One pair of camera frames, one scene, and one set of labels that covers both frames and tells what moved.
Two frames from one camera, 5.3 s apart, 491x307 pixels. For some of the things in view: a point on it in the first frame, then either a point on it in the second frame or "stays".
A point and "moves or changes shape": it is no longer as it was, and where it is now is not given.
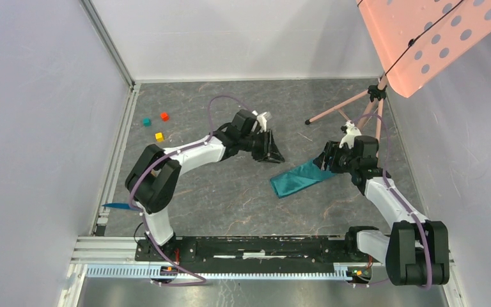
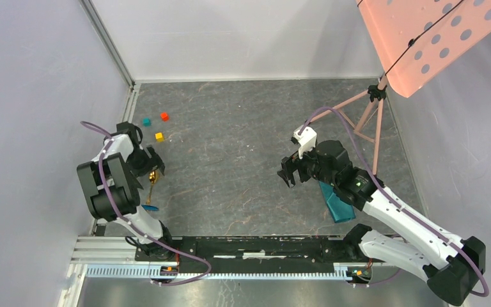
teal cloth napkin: (296, 178) moves or changes shape
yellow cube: (159, 137) stays
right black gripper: (331, 149) -> (293, 162)
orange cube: (164, 116) stays
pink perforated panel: (417, 40) stays
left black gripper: (270, 148) -> (153, 162)
